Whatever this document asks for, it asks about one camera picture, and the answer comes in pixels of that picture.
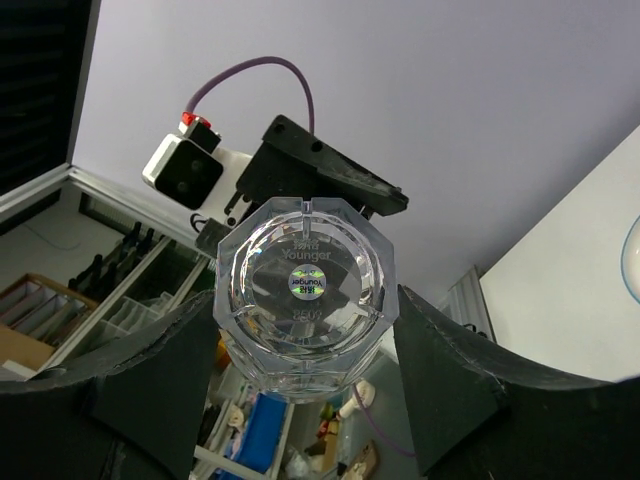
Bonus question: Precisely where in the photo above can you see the white plate red strawberries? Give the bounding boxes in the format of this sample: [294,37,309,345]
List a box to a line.
[620,217,640,303]

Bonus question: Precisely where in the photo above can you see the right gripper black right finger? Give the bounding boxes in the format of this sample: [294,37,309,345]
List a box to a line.
[394,286,639,479]

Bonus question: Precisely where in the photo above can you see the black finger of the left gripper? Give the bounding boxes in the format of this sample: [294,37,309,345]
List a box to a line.
[237,115,409,216]

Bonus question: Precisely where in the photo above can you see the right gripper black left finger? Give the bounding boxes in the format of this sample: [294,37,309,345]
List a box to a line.
[1,291,218,479]

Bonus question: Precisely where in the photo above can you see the clear textured glass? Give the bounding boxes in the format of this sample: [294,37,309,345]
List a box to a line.
[213,197,399,403]

